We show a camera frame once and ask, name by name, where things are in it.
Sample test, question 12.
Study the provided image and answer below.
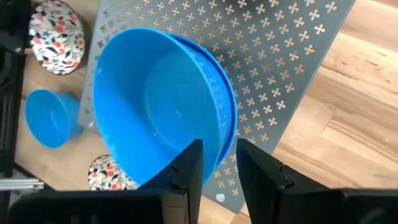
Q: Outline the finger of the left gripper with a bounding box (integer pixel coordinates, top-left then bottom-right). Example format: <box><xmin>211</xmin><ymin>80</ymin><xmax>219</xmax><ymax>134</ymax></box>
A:
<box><xmin>0</xmin><ymin>0</ymin><xmax>30</xmax><ymax>19</ymax></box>
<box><xmin>0</xmin><ymin>14</ymin><xmax>32</xmax><ymax>52</ymax></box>

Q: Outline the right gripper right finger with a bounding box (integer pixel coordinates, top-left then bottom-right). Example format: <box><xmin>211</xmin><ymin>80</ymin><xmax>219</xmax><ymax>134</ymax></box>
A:
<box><xmin>236</xmin><ymin>138</ymin><xmax>398</xmax><ymax>224</ymax></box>

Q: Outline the floral patterned mini bowl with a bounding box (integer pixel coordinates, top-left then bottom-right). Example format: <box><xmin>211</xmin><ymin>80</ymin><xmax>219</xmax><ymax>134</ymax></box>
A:
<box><xmin>87</xmin><ymin>154</ymin><xmax>141</xmax><ymax>191</ymax></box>
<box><xmin>28</xmin><ymin>0</ymin><xmax>90</xmax><ymax>76</ymax></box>

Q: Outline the grey perforated metal riser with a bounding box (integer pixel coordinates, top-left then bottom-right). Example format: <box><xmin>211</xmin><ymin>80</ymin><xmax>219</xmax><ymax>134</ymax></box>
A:
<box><xmin>76</xmin><ymin>0</ymin><xmax>357</xmax><ymax>215</ymax></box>

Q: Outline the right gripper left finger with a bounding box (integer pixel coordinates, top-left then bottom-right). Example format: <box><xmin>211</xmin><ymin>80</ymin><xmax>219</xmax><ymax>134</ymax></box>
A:
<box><xmin>5</xmin><ymin>138</ymin><xmax>205</xmax><ymax>224</ymax></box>

